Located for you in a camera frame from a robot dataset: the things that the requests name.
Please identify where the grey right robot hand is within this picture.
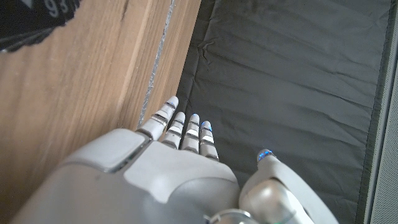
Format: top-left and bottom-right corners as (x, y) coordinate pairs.
(9, 95), (340, 224)

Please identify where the black backdrop curtain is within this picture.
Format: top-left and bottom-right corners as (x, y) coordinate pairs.
(175, 0), (398, 224)

